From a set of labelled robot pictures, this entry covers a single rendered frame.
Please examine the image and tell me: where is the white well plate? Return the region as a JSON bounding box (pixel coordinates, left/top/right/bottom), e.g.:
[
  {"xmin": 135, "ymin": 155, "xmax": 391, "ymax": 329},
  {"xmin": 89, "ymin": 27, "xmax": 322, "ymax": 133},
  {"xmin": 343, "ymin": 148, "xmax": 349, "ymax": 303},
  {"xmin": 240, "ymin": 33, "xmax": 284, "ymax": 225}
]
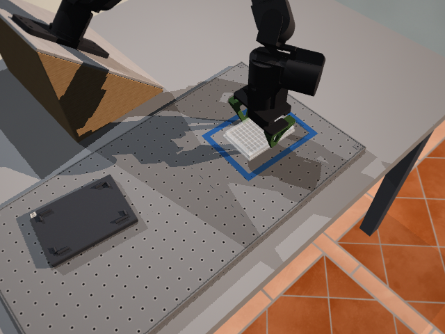
[{"xmin": 223, "ymin": 118, "xmax": 295, "ymax": 161}]

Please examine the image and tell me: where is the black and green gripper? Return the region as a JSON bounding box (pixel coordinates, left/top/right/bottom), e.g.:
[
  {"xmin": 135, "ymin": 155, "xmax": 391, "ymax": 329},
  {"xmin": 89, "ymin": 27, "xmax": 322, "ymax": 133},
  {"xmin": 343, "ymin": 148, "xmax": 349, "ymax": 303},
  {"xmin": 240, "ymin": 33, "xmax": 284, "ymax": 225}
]
[{"xmin": 228, "ymin": 80, "xmax": 296, "ymax": 148}]

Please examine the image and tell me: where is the blue tape rectangle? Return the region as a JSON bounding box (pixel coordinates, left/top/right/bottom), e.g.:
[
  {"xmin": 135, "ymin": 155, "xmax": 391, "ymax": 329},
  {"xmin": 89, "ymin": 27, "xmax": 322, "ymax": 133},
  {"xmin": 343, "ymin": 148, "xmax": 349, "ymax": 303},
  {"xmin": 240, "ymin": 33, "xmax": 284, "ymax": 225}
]
[{"xmin": 202, "ymin": 112, "xmax": 317, "ymax": 181}]

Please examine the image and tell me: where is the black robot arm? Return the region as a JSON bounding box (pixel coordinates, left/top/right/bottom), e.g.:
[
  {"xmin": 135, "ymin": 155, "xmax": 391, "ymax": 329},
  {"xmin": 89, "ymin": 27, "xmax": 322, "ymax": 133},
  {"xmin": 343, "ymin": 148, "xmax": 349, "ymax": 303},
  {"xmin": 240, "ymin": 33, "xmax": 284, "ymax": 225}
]
[{"xmin": 11, "ymin": 0, "xmax": 325, "ymax": 109}]

